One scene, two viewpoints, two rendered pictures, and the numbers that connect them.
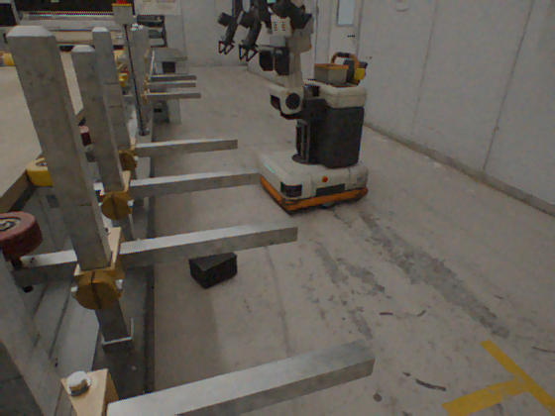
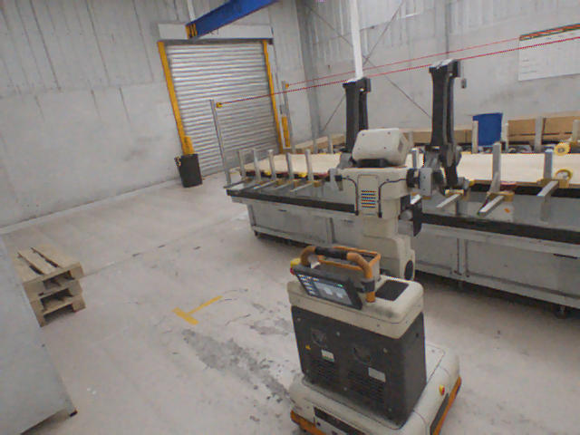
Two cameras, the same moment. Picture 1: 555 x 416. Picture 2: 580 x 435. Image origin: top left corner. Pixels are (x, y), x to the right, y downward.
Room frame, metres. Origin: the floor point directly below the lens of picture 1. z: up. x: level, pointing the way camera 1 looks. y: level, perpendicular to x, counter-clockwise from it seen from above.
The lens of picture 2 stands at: (3.66, -1.04, 1.57)
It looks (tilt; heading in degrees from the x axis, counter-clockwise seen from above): 18 degrees down; 157
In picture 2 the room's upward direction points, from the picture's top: 9 degrees counter-clockwise
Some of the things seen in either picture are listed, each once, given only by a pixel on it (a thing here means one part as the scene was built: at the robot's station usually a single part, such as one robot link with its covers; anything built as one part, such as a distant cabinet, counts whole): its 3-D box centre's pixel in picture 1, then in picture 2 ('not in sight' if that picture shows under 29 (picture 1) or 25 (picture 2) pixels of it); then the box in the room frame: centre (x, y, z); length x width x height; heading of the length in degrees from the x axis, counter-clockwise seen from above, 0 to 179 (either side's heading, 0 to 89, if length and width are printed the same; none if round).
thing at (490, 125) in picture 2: not in sight; (488, 131); (-1.35, 5.60, 0.36); 0.59 x 0.57 x 0.73; 108
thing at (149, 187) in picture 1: (161, 187); (288, 185); (0.68, 0.26, 0.83); 0.43 x 0.03 x 0.04; 108
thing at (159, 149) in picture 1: (160, 150); (308, 186); (0.91, 0.34, 0.84); 0.43 x 0.03 x 0.04; 108
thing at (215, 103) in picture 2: not in sight; (224, 145); (-0.41, 0.03, 1.20); 0.15 x 0.12 x 1.00; 18
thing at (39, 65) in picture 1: (88, 233); (274, 174); (0.37, 0.25, 0.90); 0.04 x 0.04 x 0.48; 18
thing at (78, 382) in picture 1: (77, 381); not in sight; (0.21, 0.20, 0.83); 0.02 x 0.02 x 0.01
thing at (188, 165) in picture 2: not in sight; (188, 170); (-5.09, 0.29, 0.36); 0.59 x 0.58 x 0.73; 18
